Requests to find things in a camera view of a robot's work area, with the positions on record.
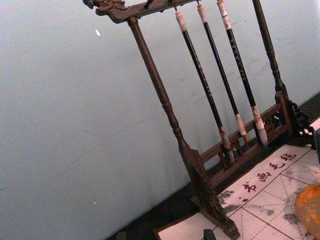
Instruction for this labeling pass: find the grey object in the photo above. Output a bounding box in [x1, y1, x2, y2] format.
[313, 128, 320, 166]

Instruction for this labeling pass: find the black brush with brown tuft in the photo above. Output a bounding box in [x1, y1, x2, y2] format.
[196, 3, 250, 148]

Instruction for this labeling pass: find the black brush with dark tuft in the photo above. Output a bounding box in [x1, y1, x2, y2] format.
[174, 10, 236, 169]

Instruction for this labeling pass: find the white felt mat, red grid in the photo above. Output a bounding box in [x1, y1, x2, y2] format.
[152, 143, 320, 240]

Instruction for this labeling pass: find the small black block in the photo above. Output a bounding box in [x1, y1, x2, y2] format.
[203, 228, 217, 240]

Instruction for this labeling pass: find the dark carved wooden brush rack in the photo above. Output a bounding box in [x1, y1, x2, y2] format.
[82, 0, 316, 240]

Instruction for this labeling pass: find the black table cloth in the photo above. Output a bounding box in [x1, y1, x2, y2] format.
[107, 91, 320, 240]

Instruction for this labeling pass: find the black brush with grey tuft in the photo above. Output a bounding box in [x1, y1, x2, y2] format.
[215, 0, 269, 148]

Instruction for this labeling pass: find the round orange object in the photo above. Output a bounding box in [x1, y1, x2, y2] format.
[294, 182, 320, 239]

